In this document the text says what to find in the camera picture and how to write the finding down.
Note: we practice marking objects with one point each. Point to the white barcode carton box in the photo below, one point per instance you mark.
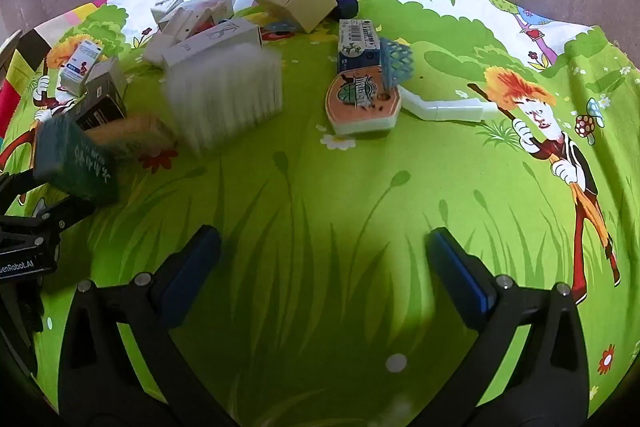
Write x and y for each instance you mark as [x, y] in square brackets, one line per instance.
[357, 39]

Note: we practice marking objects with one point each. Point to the white box with pink print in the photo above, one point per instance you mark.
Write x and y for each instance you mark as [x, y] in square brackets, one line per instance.
[221, 9]

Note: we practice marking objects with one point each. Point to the cartoon printed green bedsheet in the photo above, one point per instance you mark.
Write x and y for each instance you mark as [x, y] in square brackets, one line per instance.
[310, 187]

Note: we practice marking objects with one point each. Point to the dark blue box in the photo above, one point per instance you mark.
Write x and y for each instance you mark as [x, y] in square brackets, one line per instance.
[345, 3]

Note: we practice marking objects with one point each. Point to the black box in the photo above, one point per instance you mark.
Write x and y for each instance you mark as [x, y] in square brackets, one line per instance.
[97, 109]

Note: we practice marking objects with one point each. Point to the white and blue medicine box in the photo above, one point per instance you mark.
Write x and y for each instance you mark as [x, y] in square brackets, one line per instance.
[80, 64]

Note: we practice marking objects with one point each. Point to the orange hexagonal box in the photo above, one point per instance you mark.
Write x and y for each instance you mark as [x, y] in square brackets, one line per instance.
[360, 99]

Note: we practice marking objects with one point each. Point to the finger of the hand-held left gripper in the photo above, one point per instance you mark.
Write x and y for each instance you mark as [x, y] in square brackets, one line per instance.
[62, 212]
[17, 184]

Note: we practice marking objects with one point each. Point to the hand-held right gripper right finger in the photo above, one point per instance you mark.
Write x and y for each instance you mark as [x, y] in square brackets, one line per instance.
[455, 277]

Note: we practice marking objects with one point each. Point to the dark green box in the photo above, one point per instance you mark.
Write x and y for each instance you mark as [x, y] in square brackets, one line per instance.
[75, 159]

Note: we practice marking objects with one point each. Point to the white box with grey logo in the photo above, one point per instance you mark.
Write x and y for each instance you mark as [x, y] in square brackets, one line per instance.
[225, 97]

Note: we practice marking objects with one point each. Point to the white plastic tube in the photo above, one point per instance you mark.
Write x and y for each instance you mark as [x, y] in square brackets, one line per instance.
[450, 111]

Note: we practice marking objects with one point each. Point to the blue lattice plastic basket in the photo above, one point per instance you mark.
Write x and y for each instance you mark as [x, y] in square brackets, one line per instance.
[397, 59]

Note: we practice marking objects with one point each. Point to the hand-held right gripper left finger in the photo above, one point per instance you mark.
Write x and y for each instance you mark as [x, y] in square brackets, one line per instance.
[192, 267]

